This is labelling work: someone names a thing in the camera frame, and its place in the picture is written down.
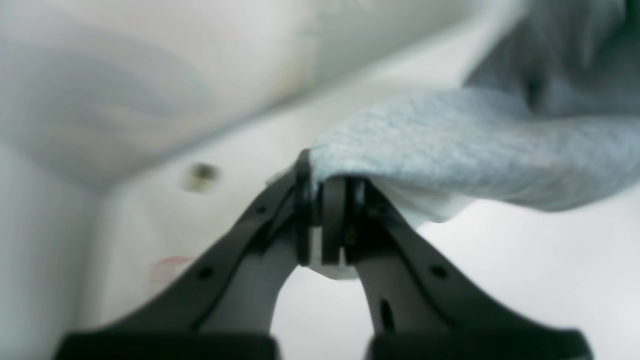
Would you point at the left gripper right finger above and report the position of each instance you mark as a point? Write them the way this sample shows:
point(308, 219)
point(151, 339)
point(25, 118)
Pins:
point(422, 307)

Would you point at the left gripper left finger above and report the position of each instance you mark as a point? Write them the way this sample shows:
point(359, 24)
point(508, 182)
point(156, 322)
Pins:
point(222, 306)

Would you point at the grey T-shirt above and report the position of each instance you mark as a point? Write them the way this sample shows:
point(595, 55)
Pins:
point(548, 120)

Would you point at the right table cable grommet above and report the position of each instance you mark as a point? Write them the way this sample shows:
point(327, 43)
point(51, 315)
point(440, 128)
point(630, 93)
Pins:
point(200, 178)

